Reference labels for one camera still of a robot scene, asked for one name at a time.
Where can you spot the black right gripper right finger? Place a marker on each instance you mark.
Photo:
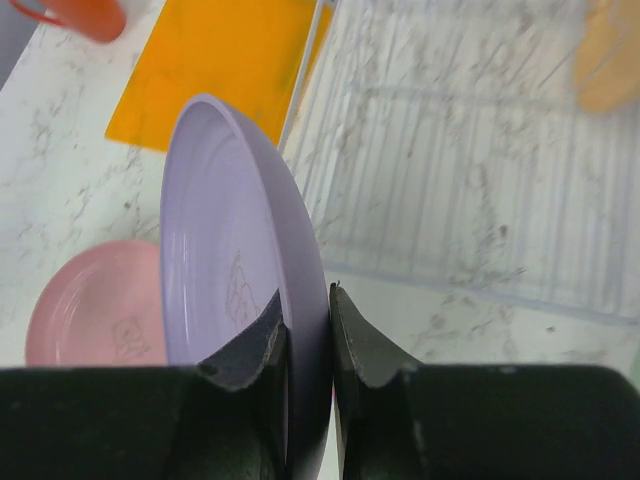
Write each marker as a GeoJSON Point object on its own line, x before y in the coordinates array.
{"type": "Point", "coordinates": [399, 418]}

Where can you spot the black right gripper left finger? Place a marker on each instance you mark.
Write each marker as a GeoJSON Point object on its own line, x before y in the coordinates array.
{"type": "Point", "coordinates": [220, 419]}

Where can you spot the pink plate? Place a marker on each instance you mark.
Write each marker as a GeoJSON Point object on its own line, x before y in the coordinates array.
{"type": "Point", "coordinates": [102, 308]}

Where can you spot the purple plate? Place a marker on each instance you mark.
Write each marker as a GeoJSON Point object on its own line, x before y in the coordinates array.
{"type": "Point", "coordinates": [234, 233]}

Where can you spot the orange cutting mat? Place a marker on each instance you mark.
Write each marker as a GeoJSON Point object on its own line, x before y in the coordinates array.
{"type": "Point", "coordinates": [245, 53]}

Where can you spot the orange ceramic mug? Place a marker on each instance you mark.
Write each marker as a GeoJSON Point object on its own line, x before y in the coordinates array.
{"type": "Point", "coordinates": [102, 21]}

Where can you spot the clear wire dish rack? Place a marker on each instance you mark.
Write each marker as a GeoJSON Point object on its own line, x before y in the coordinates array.
{"type": "Point", "coordinates": [439, 144]}

